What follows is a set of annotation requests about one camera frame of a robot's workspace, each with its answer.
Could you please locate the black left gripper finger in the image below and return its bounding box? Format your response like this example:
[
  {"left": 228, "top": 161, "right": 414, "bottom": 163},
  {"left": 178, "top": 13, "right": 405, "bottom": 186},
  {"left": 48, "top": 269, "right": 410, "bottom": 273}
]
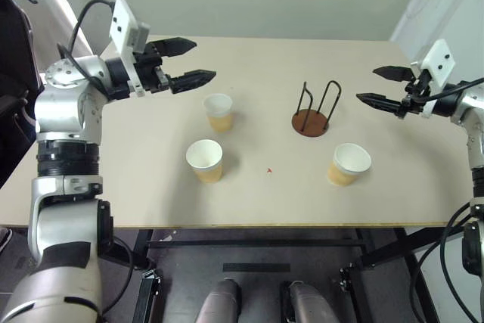
[
  {"left": 168, "top": 69, "right": 218, "bottom": 95},
  {"left": 157, "top": 36, "right": 199, "bottom": 58}
]

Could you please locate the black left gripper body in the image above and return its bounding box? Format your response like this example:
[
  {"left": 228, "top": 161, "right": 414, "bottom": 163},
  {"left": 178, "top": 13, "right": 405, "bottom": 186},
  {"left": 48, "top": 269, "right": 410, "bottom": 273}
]
[{"left": 132, "top": 41, "right": 174, "bottom": 95}]

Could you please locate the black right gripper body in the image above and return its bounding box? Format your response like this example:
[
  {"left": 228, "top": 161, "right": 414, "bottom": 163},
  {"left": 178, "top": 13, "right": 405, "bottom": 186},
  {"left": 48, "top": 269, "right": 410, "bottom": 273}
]
[{"left": 398, "top": 69, "right": 433, "bottom": 118}]

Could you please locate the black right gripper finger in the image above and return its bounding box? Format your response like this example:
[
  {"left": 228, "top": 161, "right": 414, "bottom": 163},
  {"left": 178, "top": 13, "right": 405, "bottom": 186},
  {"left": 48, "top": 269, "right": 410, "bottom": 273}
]
[
  {"left": 355, "top": 92, "right": 404, "bottom": 117},
  {"left": 372, "top": 65, "right": 414, "bottom": 82}
]

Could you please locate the tan and white paper cup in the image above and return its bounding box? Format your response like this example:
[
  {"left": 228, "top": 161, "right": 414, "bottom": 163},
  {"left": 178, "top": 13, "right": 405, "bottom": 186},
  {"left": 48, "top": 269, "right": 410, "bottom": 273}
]
[
  {"left": 202, "top": 93, "right": 235, "bottom": 135},
  {"left": 327, "top": 142, "right": 373, "bottom": 188},
  {"left": 185, "top": 139, "right": 225, "bottom": 185}
]

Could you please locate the brown wire cup holder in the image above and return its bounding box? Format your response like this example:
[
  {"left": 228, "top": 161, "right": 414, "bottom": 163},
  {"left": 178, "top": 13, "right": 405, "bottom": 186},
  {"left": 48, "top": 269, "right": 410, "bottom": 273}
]
[{"left": 290, "top": 80, "right": 343, "bottom": 138}]

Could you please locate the black office chair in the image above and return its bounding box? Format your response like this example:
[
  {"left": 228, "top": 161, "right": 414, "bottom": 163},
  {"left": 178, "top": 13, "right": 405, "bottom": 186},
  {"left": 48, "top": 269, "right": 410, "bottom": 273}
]
[{"left": 0, "top": 0, "right": 45, "bottom": 188}]

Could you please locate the black tape strip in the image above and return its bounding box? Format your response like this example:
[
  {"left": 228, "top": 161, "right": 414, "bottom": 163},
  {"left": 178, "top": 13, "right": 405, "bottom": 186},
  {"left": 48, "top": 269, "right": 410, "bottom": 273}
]
[{"left": 222, "top": 262, "right": 292, "bottom": 274}]

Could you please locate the dark grey rounded shape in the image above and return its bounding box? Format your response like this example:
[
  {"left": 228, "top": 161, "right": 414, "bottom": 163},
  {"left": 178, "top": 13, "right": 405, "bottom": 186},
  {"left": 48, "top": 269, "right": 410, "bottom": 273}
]
[
  {"left": 198, "top": 278, "right": 244, "bottom": 323},
  {"left": 288, "top": 281, "right": 342, "bottom": 323}
]

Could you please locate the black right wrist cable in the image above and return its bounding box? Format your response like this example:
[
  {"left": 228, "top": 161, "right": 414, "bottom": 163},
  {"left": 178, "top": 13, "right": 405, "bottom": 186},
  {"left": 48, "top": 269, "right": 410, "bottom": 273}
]
[{"left": 417, "top": 76, "right": 484, "bottom": 105}]

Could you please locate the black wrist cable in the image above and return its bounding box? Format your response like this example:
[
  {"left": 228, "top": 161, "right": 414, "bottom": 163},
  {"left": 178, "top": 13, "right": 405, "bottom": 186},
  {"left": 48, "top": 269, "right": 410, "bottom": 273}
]
[
  {"left": 417, "top": 76, "right": 484, "bottom": 105},
  {"left": 56, "top": 0, "right": 116, "bottom": 97}
]

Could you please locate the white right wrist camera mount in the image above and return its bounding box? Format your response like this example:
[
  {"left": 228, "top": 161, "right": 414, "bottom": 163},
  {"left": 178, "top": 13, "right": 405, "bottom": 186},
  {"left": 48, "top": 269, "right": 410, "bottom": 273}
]
[{"left": 411, "top": 38, "right": 457, "bottom": 118}]

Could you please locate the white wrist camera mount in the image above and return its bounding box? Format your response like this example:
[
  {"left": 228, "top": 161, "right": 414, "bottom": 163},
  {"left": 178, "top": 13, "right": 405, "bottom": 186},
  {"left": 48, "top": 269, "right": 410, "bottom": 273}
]
[
  {"left": 411, "top": 38, "right": 457, "bottom": 118},
  {"left": 108, "top": 0, "right": 153, "bottom": 98}
]

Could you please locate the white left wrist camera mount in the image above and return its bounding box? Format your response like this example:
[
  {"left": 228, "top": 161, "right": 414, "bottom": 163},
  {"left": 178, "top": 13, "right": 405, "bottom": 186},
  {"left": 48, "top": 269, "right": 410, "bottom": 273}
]
[{"left": 108, "top": 0, "right": 153, "bottom": 98}]

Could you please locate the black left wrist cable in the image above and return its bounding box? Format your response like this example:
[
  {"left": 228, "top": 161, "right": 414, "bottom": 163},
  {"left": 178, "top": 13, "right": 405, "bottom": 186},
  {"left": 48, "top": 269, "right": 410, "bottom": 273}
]
[{"left": 56, "top": 0, "right": 116, "bottom": 97}]

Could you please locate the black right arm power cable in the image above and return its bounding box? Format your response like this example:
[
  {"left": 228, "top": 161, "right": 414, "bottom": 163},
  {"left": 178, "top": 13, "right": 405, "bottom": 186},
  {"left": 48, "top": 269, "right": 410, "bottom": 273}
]
[{"left": 409, "top": 201, "right": 484, "bottom": 323}]

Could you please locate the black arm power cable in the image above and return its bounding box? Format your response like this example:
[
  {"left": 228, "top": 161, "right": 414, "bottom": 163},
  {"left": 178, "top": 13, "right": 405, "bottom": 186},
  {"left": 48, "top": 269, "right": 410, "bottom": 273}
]
[
  {"left": 98, "top": 234, "right": 136, "bottom": 313},
  {"left": 409, "top": 201, "right": 484, "bottom": 323}
]

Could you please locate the black metal table frame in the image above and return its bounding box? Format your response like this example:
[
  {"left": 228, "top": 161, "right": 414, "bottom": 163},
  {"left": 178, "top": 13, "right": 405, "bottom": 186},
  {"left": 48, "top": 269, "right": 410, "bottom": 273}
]
[{"left": 98, "top": 226, "right": 448, "bottom": 323}]

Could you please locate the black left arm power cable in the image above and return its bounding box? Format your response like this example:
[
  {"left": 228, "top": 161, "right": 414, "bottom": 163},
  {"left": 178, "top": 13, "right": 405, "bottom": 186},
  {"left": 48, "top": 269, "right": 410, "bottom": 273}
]
[{"left": 98, "top": 234, "right": 136, "bottom": 313}]

